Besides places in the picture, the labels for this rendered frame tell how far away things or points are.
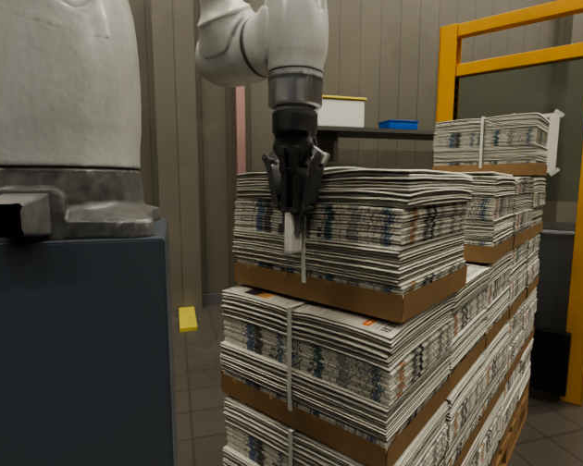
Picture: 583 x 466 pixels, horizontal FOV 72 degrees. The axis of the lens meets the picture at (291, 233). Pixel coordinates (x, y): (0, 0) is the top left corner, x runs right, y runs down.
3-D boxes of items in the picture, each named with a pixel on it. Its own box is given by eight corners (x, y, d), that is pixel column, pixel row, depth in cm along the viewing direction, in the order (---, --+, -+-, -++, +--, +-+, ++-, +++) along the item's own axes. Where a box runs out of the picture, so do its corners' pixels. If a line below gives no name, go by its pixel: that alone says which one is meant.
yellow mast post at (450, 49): (424, 361, 233) (440, 27, 209) (429, 355, 240) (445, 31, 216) (440, 365, 228) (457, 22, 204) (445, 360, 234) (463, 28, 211)
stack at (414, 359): (224, 640, 91) (215, 287, 81) (419, 412, 181) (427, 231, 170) (378, 805, 67) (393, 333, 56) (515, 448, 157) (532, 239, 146)
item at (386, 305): (316, 302, 69) (316, 277, 68) (394, 274, 90) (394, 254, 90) (403, 324, 58) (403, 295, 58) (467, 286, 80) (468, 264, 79)
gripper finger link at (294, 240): (299, 212, 69) (302, 212, 68) (298, 251, 70) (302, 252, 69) (288, 213, 67) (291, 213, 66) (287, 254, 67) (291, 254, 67)
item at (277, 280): (233, 281, 83) (233, 261, 83) (316, 261, 105) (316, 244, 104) (291, 296, 73) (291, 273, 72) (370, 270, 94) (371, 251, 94)
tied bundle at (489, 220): (358, 251, 124) (360, 176, 121) (397, 239, 147) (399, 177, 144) (491, 266, 101) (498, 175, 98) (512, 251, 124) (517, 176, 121)
